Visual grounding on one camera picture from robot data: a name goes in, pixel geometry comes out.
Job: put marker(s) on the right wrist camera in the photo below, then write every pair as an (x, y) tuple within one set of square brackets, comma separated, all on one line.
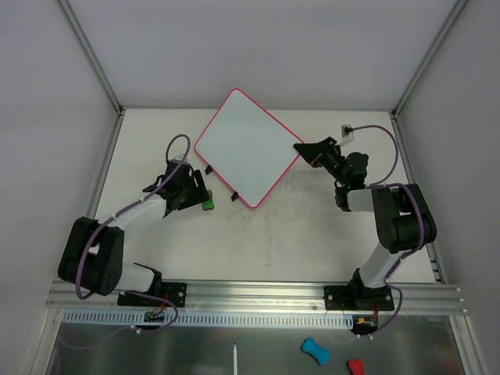
[(347, 135)]

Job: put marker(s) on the aluminium frame post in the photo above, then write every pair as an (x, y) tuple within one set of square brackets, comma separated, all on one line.
[(79, 33), (439, 38)]

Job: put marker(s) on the green whiteboard eraser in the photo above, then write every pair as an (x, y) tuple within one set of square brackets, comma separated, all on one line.
[(208, 205)]

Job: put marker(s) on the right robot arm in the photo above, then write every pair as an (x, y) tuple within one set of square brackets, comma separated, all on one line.
[(402, 219)]

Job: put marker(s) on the aluminium mounting rail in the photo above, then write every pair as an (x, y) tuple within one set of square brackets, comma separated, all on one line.
[(275, 297)]

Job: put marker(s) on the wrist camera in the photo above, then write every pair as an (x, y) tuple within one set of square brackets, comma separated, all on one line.
[(347, 135), (178, 160)]

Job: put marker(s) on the white marker pen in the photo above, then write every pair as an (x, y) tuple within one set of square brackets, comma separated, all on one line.
[(235, 359)]

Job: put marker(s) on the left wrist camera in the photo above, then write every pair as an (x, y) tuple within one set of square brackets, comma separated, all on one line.
[(178, 160)]

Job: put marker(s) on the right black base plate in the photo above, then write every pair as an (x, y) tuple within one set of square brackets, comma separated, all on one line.
[(345, 297)]

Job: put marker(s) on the left aluminium frame post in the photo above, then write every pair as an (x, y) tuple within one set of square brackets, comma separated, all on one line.
[(79, 33)]

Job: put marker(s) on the right aluminium frame post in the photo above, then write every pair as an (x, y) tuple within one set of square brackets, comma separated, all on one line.
[(439, 38)]

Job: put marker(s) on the slotted white cable duct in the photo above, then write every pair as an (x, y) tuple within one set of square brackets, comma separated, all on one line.
[(209, 319)]

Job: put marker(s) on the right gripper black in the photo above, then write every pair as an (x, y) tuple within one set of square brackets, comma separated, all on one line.
[(320, 152)]

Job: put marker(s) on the whiteboard wire stand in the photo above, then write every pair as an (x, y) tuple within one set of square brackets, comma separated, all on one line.
[(235, 196)]

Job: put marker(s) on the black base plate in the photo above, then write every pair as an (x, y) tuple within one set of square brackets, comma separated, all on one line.
[(345, 297), (173, 291)]

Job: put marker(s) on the pink framed whiteboard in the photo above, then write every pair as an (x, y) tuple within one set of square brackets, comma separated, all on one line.
[(247, 147)]

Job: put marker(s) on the blue eraser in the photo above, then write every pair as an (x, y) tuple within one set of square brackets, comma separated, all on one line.
[(319, 353)]

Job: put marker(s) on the red eraser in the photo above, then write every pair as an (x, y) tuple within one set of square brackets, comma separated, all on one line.
[(356, 367)]

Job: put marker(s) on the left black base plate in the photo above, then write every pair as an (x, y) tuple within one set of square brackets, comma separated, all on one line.
[(173, 291)]

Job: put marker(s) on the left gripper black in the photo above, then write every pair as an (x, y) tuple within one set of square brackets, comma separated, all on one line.
[(197, 187)]

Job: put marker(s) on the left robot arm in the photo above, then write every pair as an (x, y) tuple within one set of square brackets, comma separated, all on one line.
[(93, 256)]

